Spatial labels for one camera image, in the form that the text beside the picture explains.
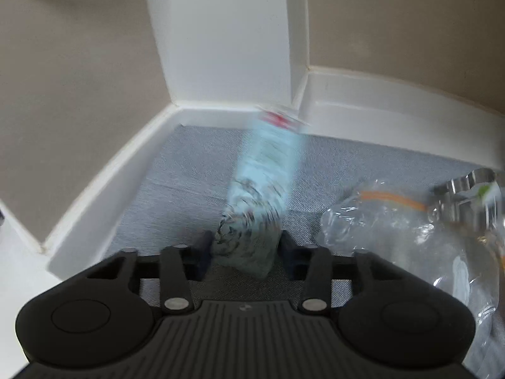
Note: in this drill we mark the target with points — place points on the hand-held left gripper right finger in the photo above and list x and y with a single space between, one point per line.
287 254

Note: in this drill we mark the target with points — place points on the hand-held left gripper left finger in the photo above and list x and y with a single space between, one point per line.
205 254

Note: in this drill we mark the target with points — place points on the patterned pale blue carton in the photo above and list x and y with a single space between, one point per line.
260 189

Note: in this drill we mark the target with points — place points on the metal flower cookie cutter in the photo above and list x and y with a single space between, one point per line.
461 201

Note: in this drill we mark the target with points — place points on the grey fabric mat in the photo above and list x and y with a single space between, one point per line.
189 173

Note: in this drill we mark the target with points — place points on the clear plastic bag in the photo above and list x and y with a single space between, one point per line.
386 229

